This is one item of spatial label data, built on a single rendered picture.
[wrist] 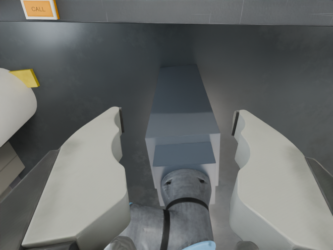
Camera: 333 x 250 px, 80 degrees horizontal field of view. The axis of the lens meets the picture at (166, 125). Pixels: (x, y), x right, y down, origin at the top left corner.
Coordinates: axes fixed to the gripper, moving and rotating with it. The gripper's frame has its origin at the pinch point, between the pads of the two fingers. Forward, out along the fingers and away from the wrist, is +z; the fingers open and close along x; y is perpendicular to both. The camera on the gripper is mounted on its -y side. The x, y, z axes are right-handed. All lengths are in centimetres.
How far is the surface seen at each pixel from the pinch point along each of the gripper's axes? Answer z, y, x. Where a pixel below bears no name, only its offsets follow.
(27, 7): 25.2, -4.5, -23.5
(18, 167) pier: 116, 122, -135
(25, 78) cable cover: 119, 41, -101
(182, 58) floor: 121, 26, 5
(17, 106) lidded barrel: 101, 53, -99
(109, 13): 26.4, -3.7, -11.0
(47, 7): 25.2, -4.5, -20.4
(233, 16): 26.4, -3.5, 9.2
